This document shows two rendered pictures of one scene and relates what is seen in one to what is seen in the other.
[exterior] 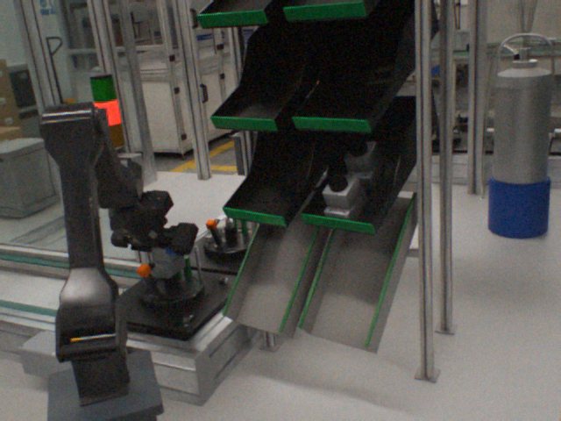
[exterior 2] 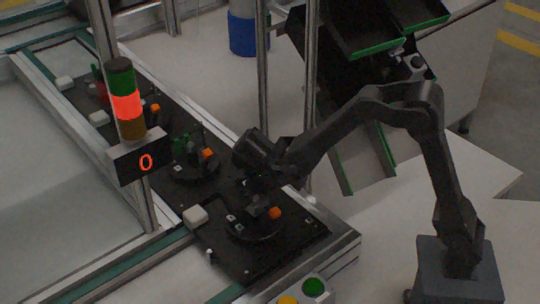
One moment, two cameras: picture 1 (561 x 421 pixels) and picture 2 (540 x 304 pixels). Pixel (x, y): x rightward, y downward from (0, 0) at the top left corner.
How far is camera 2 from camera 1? 1.33 m
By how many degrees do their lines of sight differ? 59
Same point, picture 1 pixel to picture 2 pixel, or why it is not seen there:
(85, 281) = (465, 206)
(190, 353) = (351, 234)
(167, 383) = (338, 268)
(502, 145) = not seen: outside the picture
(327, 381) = (369, 194)
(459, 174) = (149, 22)
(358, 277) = not seen: hidden behind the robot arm
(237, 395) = not seen: hidden behind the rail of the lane
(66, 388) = (449, 285)
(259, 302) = (350, 172)
